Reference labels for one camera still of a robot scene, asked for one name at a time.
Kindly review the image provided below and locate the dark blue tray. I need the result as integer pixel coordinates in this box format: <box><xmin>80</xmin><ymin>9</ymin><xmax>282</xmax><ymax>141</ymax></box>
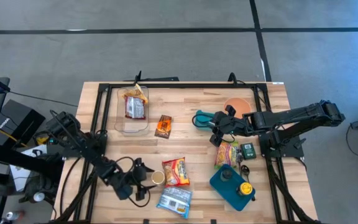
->
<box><xmin>209</xmin><ymin>164</ymin><xmax>257</xmax><ymax>212</ymax></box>

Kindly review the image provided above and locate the black spoon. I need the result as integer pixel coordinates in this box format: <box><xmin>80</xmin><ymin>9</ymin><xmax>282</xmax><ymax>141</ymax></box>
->
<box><xmin>240</xmin><ymin>164</ymin><xmax>251</xmax><ymax>184</ymax></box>

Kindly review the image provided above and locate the dark metal utensil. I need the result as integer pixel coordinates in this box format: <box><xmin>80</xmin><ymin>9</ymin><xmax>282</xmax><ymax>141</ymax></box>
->
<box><xmin>235</xmin><ymin>149</ymin><xmax>244</xmax><ymax>170</ymax></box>

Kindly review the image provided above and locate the black table frame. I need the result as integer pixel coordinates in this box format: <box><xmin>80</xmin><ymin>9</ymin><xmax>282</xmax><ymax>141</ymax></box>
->
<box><xmin>50</xmin><ymin>81</ymin><xmax>321</xmax><ymax>224</ymax></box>

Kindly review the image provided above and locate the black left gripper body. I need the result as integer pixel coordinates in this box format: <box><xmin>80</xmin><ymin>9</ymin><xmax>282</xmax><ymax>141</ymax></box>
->
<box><xmin>109</xmin><ymin>166</ymin><xmax>140</xmax><ymax>188</ymax></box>

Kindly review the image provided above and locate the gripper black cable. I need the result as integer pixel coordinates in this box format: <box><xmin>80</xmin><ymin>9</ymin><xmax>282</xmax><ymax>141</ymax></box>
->
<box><xmin>192</xmin><ymin>113</ymin><xmax>216</xmax><ymax>129</ymax></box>
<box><xmin>116</xmin><ymin>156</ymin><xmax>152</xmax><ymax>208</ymax></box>

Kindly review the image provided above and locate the small tan cup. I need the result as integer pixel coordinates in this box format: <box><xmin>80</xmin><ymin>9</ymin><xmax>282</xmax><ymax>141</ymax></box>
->
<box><xmin>150</xmin><ymin>170</ymin><xmax>167</xmax><ymax>187</ymax></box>

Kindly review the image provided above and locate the black equipment case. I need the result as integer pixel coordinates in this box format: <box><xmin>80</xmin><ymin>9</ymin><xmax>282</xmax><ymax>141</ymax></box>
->
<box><xmin>0</xmin><ymin>99</ymin><xmax>45</xmax><ymax>147</ymax></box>

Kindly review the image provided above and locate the clear plastic container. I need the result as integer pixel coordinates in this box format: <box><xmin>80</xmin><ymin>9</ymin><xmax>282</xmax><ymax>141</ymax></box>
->
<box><xmin>114</xmin><ymin>85</ymin><xmax>150</xmax><ymax>134</ymax></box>

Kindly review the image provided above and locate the blue beef ramen packet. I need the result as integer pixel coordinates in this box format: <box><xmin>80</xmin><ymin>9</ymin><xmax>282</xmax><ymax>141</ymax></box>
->
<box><xmin>156</xmin><ymin>185</ymin><xmax>194</xmax><ymax>219</ymax></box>

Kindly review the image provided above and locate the teal rectangular container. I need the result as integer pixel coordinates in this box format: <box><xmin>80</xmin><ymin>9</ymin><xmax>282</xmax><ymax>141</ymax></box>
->
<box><xmin>193</xmin><ymin>109</ymin><xmax>219</xmax><ymax>131</ymax></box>

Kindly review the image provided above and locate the chicken ramen packet with green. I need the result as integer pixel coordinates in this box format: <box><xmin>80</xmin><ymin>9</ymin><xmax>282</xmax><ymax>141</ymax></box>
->
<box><xmin>213</xmin><ymin>141</ymin><xmax>239</xmax><ymax>170</ymax></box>

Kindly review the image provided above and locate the small black cup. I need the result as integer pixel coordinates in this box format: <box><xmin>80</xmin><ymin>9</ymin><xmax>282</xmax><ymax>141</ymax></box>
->
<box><xmin>219</xmin><ymin>168</ymin><xmax>233</xmax><ymax>182</ymax></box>

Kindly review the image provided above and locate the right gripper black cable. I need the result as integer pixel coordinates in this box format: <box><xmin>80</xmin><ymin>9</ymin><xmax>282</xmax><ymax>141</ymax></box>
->
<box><xmin>192</xmin><ymin>113</ymin><xmax>216</xmax><ymax>129</ymax></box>

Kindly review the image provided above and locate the orange brown candy bag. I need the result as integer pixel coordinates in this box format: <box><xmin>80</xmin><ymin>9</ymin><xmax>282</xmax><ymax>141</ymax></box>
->
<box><xmin>154</xmin><ymin>114</ymin><xmax>173</xmax><ymax>139</ymax></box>

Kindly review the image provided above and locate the orange bowl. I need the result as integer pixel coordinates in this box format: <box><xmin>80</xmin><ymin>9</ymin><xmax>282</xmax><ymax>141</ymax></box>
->
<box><xmin>223</xmin><ymin>97</ymin><xmax>253</xmax><ymax>121</ymax></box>

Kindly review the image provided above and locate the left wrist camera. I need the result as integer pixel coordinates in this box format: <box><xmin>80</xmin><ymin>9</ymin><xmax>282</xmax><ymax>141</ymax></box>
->
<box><xmin>116</xmin><ymin>185</ymin><xmax>134</xmax><ymax>201</ymax></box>

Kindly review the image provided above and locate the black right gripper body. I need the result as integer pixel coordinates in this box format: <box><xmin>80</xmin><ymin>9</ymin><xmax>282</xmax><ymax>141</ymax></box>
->
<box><xmin>211</xmin><ymin>110</ymin><xmax>248</xmax><ymax>138</ymax></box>

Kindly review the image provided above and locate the silver can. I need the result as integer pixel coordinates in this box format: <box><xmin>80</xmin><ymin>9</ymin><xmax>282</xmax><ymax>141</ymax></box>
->
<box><xmin>0</xmin><ymin>210</ymin><xmax>24</xmax><ymax>222</ymax></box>

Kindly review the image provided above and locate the red and yellow ramen packet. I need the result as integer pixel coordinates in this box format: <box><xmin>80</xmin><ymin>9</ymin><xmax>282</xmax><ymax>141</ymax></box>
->
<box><xmin>162</xmin><ymin>157</ymin><xmax>191</xmax><ymax>187</ymax></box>

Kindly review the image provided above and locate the white paper sheet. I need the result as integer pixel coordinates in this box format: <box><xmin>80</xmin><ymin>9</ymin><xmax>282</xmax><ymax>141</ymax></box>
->
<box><xmin>9</xmin><ymin>144</ymin><xmax>48</xmax><ymax>192</ymax></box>

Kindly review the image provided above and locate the red snack packet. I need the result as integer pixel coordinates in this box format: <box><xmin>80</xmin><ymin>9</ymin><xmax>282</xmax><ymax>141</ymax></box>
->
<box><xmin>124</xmin><ymin>95</ymin><xmax>146</xmax><ymax>120</ymax></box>

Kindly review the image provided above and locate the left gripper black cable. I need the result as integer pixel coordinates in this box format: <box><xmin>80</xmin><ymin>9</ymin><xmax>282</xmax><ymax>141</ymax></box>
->
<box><xmin>116</xmin><ymin>156</ymin><xmax>152</xmax><ymax>208</ymax></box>

